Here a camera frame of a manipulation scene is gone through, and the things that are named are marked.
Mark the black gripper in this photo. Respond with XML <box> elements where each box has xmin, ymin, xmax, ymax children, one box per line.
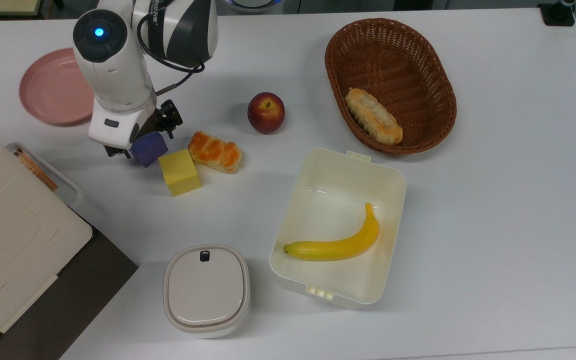
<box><xmin>103</xmin><ymin>99</ymin><xmax>184</xmax><ymax>160</ymax></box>

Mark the purple foam cube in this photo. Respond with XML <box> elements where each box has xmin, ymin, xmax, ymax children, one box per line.
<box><xmin>128</xmin><ymin>131</ymin><xmax>169</xmax><ymax>168</ymax></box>

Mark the yellow foam cube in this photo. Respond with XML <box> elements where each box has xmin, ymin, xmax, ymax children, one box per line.
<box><xmin>158</xmin><ymin>148</ymin><xmax>202</xmax><ymax>197</ymax></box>

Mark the pink plate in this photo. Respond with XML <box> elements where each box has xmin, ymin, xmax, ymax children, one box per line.
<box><xmin>19</xmin><ymin>47</ymin><xmax>95</xmax><ymax>126</ymax></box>

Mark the orange glazed bread roll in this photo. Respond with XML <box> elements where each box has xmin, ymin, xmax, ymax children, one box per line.
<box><xmin>187</xmin><ymin>130</ymin><xmax>243</xmax><ymax>174</ymax></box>

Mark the clear tray with brown sticks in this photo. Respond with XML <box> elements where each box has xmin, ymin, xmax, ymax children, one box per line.
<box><xmin>6</xmin><ymin>142</ymin><xmax>85</xmax><ymax>210</ymax></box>

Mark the red apple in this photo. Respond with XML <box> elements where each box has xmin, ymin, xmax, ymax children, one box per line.
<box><xmin>247</xmin><ymin>92</ymin><xmax>286</xmax><ymax>134</ymax></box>

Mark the round white lidded container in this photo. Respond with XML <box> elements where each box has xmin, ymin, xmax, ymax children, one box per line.
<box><xmin>162</xmin><ymin>244</ymin><xmax>251</xmax><ymax>339</ymax></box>

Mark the dark brown mat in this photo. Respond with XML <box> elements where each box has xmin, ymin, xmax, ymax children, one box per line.
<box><xmin>0</xmin><ymin>216</ymin><xmax>139</xmax><ymax>360</ymax></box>

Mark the cream white appliance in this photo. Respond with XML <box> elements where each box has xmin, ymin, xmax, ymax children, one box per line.
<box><xmin>0</xmin><ymin>118</ymin><xmax>93</xmax><ymax>359</ymax></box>

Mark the blue ringed round base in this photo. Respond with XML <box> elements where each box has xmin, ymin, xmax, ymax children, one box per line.
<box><xmin>225</xmin><ymin>0</ymin><xmax>283</xmax><ymax>14</ymax></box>

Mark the white rectangular plastic container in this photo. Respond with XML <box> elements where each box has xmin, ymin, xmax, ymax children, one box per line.
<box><xmin>269</xmin><ymin>147</ymin><xmax>408</xmax><ymax>310</ymax></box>

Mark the yellow banana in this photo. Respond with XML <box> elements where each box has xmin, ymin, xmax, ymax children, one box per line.
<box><xmin>283</xmin><ymin>202</ymin><xmax>380</xmax><ymax>262</ymax></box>

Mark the pale long bread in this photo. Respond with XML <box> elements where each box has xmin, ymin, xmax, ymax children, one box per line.
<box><xmin>344</xmin><ymin>88</ymin><xmax>404</xmax><ymax>146</ymax></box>

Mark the brown wicker basket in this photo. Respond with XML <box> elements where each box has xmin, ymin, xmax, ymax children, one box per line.
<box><xmin>324</xmin><ymin>18</ymin><xmax>458</xmax><ymax>155</ymax></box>

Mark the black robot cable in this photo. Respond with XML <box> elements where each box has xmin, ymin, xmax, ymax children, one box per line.
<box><xmin>136</xmin><ymin>12</ymin><xmax>206</xmax><ymax>97</ymax></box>

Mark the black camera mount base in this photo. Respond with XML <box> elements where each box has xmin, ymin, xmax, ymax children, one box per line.
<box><xmin>537</xmin><ymin>0</ymin><xmax>576</xmax><ymax>27</ymax></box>

